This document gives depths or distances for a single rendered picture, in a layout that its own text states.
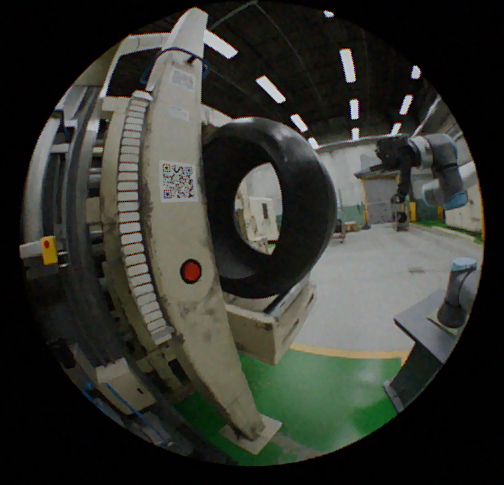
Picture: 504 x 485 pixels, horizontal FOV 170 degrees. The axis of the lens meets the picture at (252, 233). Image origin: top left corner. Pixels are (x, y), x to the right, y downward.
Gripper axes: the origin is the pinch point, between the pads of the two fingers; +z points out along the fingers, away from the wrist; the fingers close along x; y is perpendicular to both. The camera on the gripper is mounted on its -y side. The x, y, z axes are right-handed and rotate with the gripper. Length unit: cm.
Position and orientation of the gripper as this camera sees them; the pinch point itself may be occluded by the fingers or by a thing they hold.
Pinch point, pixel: (358, 176)
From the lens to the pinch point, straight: 47.8
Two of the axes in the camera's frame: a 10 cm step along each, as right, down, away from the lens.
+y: -2.4, -9.7, 0.0
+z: -7.8, 1.9, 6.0
